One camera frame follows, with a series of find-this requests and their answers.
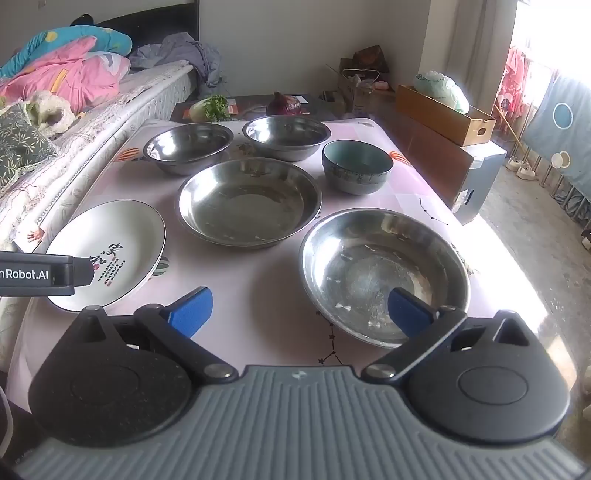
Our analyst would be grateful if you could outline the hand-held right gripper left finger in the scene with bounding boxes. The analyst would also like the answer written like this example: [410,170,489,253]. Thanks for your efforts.
[65,286,241,384]

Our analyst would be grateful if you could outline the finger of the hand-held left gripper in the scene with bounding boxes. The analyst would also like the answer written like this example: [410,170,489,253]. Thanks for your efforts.
[71,258,96,286]

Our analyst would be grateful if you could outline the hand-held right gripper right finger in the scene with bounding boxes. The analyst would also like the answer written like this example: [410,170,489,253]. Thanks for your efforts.
[360,286,536,384]

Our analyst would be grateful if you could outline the white calligraphy print plate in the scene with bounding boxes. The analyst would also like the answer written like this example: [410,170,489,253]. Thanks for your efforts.
[45,199,167,313]

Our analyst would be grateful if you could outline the large steel basin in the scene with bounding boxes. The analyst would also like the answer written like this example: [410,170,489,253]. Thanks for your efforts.
[299,209,472,349]
[178,158,322,250]

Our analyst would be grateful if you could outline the teal ceramic bowl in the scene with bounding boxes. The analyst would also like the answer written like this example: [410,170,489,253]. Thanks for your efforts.
[322,140,393,195]

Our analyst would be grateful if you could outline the small steel bowl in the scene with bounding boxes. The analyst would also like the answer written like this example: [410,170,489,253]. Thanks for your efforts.
[242,115,331,162]
[143,122,234,176]

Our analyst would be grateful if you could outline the small photo card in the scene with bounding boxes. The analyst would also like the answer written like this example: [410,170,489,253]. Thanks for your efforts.
[9,225,47,254]

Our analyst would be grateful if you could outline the pink printed tablecloth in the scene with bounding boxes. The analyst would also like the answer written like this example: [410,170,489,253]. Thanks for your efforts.
[9,117,573,407]

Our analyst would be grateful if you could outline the dark leaf print pillow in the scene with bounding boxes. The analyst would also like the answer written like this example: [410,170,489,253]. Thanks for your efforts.
[0,104,58,185]

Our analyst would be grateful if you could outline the large brown and grey box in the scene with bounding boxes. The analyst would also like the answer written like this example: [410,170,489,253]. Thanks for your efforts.
[369,102,507,225]

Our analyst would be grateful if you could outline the white fluffy cloth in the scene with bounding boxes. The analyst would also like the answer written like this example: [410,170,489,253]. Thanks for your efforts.
[25,90,75,137]

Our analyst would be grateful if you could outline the white patterned mattress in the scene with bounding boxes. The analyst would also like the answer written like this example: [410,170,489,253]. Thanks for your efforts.
[0,60,195,370]

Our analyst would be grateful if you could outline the pink quilt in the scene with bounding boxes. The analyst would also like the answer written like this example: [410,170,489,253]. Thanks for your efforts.
[0,37,131,114]

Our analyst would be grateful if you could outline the long wooden box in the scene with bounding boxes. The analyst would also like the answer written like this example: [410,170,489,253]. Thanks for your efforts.
[396,84,497,147]

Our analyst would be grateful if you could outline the green leafy cabbage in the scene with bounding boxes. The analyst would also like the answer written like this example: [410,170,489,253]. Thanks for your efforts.
[189,95,232,123]

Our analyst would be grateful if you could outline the dark low side table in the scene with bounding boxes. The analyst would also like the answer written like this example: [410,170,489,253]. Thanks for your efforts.
[170,93,345,123]

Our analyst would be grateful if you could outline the white plastic bag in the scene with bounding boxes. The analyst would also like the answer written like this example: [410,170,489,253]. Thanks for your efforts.
[412,70,470,114]

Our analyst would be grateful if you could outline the open cardboard box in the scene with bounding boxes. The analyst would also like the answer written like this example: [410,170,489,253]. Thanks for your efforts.
[328,45,398,118]

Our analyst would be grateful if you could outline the blue quilt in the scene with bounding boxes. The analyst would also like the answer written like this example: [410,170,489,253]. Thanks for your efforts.
[0,25,134,77]

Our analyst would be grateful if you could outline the blue circle print blanket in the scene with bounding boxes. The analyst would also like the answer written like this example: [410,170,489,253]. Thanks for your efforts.
[524,69,591,188]

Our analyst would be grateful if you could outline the grey crumpled clothes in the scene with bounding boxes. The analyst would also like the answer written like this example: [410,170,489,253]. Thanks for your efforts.
[129,32,222,88]

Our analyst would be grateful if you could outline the pink hanging clothing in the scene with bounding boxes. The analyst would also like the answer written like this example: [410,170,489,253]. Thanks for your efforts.
[501,46,532,123]

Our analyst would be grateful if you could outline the black bed headboard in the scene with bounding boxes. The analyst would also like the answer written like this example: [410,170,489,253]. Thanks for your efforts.
[95,0,200,44]

